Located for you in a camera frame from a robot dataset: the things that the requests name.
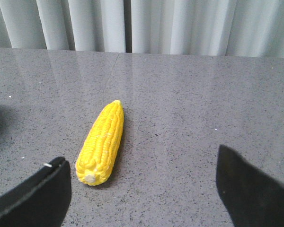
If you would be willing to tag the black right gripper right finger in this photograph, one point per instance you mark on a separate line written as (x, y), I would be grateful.
(251, 197)

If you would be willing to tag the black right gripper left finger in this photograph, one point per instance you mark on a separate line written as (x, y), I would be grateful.
(42, 200)

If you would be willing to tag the yellow corn cob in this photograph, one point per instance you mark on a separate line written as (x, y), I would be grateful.
(97, 157)

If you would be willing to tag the white pleated curtain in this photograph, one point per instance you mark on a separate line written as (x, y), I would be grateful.
(253, 28)

